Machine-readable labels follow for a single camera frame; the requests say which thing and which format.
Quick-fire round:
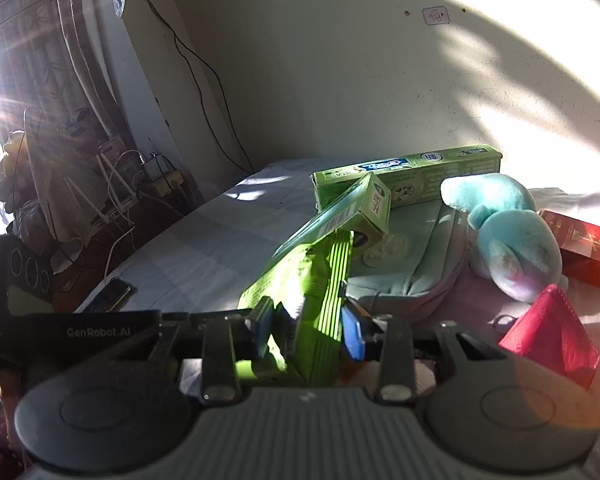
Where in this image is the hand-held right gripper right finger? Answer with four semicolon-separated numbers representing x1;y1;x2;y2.
340;304;508;405

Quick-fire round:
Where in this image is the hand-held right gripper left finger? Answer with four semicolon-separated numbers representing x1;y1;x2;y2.
112;296;276;406

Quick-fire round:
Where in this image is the green snack packet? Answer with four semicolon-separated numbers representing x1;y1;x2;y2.
235;230;356;387

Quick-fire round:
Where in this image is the light green zipper pouch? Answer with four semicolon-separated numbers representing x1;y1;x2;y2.
346;195;474;322

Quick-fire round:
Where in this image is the large green toothpaste box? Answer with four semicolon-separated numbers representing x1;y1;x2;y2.
313;144;501;211

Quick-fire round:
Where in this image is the black phone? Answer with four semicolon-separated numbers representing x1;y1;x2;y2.
82;277;137;314

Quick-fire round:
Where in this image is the small green toothpaste box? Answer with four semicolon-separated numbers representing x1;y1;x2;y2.
270;172;392;262

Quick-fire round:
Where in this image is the white router with antennas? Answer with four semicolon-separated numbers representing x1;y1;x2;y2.
64;151;142;232

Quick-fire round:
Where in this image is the yellow power strip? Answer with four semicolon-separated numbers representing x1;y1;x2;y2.
139;151;186;197

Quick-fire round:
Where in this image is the yellow plush toy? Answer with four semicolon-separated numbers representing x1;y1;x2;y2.
0;130;32;177

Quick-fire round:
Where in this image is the teal plush toy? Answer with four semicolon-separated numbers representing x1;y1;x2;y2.
439;172;569;304

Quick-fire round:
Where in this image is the red foil packet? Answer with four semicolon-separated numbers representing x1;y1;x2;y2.
498;283;600;391

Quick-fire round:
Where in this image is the red cardboard box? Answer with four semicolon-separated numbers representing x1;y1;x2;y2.
537;208;600;291

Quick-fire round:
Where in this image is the patterned curtain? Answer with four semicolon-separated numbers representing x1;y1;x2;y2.
0;0;131;171

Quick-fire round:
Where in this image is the black wall cable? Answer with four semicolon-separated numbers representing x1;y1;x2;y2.
117;0;254;172

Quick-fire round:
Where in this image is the small wall sticker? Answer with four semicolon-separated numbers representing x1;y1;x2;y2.
422;6;452;26

